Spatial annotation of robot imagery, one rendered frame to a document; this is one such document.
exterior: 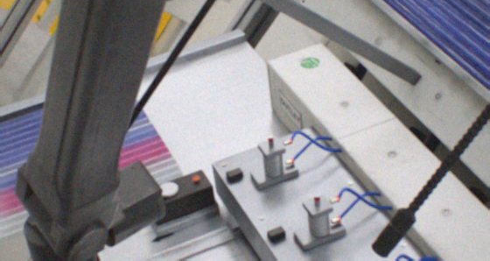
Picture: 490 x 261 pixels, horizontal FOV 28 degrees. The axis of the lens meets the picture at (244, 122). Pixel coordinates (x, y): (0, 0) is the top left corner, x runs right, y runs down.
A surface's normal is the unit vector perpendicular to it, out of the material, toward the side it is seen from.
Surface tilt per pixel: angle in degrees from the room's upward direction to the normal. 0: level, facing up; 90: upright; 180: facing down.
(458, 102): 90
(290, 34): 90
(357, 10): 90
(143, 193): 38
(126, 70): 98
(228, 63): 44
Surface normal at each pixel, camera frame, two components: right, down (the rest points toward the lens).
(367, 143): -0.10, -0.79
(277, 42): -0.72, -0.32
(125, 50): 0.55, 0.76
